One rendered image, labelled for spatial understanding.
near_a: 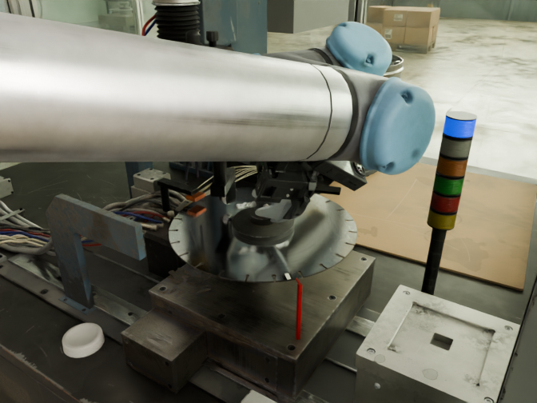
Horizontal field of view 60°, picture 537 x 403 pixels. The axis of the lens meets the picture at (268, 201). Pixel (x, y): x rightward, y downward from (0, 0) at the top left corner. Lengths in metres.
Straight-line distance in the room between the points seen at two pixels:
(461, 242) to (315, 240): 0.54
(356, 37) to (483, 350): 0.45
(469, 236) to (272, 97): 1.02
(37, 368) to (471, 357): 0.69
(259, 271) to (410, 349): 0.24
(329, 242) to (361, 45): 0.37
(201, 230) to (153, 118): 0.57
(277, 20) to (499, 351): 0.76
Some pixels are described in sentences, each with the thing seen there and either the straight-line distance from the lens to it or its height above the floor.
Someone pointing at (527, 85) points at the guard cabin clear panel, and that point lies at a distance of 1.71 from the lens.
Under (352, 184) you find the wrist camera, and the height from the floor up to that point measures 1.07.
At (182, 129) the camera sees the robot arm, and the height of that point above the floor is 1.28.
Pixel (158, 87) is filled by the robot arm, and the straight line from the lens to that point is 0.27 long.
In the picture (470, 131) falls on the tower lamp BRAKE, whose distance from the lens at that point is 0.77.
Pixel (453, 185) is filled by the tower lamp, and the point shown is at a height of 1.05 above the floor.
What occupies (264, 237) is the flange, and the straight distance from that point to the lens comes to 0.78.
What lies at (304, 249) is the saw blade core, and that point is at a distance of 0.77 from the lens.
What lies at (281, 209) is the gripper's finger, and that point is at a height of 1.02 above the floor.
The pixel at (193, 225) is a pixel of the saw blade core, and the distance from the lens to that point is 0.84.
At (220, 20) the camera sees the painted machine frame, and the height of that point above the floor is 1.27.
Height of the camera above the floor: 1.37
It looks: 27 degrees down
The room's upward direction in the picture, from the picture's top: straight up
